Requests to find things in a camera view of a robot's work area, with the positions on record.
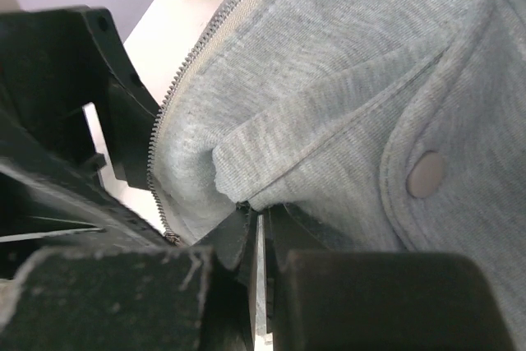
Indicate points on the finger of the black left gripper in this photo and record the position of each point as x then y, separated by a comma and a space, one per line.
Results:
35, 208
125, 108

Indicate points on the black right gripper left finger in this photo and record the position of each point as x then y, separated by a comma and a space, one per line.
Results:
195, 298

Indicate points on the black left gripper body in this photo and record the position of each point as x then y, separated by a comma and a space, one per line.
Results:
43, 125

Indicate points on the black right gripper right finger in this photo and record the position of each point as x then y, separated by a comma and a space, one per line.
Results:
319, 299

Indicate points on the grey zip hoodie jacket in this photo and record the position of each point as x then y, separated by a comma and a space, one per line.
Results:
395, 125

